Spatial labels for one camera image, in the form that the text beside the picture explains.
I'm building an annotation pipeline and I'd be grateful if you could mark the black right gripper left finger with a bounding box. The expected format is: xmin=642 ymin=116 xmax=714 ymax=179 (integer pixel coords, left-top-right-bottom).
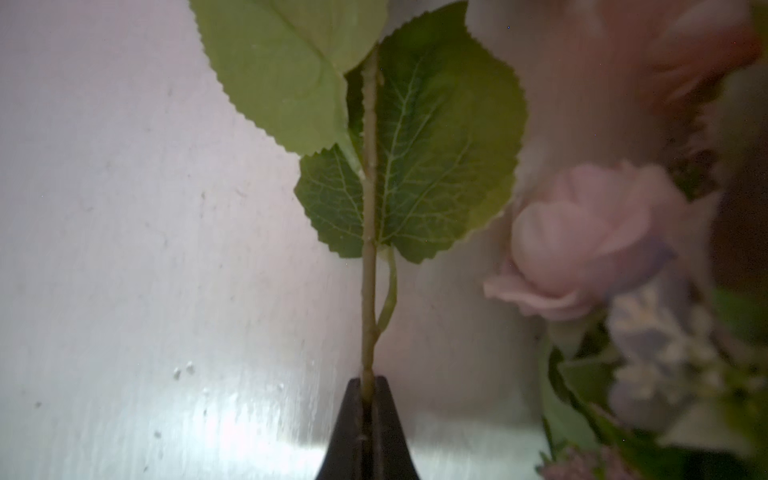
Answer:
xmin=315 ymin=378 xmax=365 ymax=480

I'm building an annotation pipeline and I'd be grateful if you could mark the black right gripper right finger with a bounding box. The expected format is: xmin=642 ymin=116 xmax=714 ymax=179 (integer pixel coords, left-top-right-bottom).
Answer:
xmin=370 ymin=376 xmax=420 ymax=480

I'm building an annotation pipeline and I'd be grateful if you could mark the mixed flower bouquet pile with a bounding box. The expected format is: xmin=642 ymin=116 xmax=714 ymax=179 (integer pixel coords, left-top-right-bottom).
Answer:
xmin=484 ymin=1 xmax=767 ymax=479

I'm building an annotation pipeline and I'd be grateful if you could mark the orange sunflower stem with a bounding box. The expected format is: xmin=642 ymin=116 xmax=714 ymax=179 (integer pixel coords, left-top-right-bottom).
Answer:
xmin=190 ymin=1 xmax=527 ymax=402

